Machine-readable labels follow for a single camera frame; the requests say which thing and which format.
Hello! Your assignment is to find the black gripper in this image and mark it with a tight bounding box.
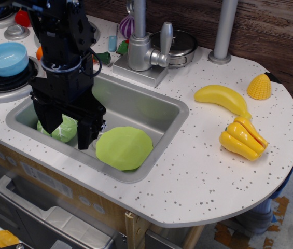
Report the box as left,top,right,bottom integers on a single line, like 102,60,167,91
29,56,106,150

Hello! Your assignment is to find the yellow toy banana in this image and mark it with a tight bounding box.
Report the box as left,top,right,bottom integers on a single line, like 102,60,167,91
194,85,252,120

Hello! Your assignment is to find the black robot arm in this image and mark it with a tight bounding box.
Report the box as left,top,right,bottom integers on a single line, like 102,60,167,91
12,1,106,150

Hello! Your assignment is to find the green toy plate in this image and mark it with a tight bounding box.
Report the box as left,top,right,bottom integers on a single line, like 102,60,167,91
95,127,153,171

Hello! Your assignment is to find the green toy cabbage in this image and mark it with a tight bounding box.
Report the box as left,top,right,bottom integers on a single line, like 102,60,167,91
37,114,77,143

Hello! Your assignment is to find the orange carrot with green top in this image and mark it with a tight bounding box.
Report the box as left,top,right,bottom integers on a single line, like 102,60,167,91
92,52,111,65

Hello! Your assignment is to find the orange toy carrot piece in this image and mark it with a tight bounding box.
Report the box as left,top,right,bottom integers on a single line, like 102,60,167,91
36,46,43,60

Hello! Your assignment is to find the black front stove burner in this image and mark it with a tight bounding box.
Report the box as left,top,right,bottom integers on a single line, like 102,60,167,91
0,57,46,104

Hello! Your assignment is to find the light blue toy bowl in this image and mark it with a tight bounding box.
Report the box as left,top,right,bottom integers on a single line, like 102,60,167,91
0,42,29,77

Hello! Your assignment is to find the grey metal sink basin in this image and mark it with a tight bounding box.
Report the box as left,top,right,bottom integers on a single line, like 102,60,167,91
6,74,189,183

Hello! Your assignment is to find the red green toy pepper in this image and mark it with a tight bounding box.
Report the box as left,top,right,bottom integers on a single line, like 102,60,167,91
116,39,129,55

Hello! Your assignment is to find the silver toy faucet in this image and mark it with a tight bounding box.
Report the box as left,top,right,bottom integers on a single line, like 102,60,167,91
113,0,173,87

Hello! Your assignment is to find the silver stove knob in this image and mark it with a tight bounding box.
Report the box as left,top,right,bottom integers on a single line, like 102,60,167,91
4,24,30,40

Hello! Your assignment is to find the purple striped toy onion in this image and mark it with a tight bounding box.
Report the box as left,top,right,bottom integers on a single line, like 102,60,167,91
119,14,135,39

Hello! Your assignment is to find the red toy ketchup bottle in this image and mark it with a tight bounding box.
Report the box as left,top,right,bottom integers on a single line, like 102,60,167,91
15,10,31,27

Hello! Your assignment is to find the yellow object at bottom left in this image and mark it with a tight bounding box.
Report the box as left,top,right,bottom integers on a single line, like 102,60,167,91
0,230,20,248

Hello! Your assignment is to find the silver toy pot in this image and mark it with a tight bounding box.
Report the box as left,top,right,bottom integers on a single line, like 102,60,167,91
149,29,198,70

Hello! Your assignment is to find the grey support pole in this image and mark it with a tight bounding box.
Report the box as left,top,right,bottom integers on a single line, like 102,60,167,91
208,0,238,65

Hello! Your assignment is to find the yellow toy bell pepper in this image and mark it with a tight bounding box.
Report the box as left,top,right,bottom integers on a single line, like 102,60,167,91
219,117,268,161

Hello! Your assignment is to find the yellow toy corn piece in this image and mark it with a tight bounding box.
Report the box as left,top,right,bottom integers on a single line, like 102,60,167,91
247,74,271,100

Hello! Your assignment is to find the blue toy utensil handle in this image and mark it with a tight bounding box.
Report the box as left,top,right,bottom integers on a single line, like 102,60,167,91
108,35,117,52

